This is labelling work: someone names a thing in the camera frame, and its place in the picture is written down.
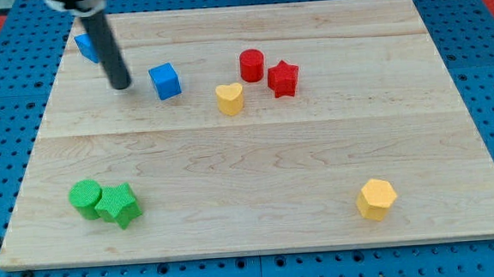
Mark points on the blue cube block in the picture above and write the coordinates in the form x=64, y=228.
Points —
x=165, y=80

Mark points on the red cylinder block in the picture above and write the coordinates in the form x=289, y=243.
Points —
x=251, y=65

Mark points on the blue triangle block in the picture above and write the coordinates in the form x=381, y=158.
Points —
x=86, y=48

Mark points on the green star block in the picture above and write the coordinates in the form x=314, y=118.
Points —
x=118, y=204

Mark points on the yellow hexagon block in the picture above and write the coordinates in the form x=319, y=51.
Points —
x=375, y=199

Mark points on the red star block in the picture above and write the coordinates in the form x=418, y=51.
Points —
x=283, y=79

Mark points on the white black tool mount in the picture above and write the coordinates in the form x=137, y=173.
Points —
x=77, y=7

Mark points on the yellow heart block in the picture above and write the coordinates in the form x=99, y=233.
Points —
x=230, y=98

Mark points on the green cylinder block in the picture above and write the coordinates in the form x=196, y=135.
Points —
x=84, y=196

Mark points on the wooden board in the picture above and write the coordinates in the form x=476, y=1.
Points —
x=374, y=100

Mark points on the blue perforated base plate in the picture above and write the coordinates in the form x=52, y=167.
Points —
x=31, y=45

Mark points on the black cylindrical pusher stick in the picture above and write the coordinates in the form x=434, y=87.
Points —
x=109, y=56

